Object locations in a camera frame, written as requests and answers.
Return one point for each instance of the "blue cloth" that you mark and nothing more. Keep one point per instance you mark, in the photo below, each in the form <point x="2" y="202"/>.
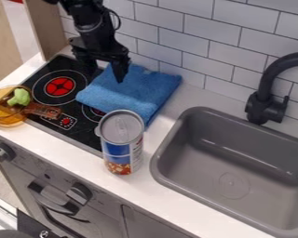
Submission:
<point x="130" y="90"/>

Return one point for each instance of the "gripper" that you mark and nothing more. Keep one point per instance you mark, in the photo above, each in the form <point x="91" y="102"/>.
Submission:
<point x="98" y="43"/>

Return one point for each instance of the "toy sink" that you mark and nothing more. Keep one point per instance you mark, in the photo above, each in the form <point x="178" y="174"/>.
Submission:
<point x="232" y="169"/>

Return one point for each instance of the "orange pot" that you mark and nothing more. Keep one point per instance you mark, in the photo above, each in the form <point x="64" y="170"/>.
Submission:
<point x="10" y="107"/>

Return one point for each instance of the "black tap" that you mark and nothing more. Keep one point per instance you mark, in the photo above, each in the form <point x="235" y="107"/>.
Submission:
<point x="271" y="93"/>

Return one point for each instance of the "toy stove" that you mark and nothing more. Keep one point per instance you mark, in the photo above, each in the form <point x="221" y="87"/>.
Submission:
<point x="64" y="102"/>

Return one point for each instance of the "green toy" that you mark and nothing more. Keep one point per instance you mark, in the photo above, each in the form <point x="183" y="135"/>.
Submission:
<point x="18" y="97"/>

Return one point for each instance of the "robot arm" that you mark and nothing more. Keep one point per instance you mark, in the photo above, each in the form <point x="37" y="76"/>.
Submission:
<point x="84" y="14"/>

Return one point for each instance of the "blue can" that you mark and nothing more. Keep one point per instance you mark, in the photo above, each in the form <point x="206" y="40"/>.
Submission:
<point x="121" y="142"/>

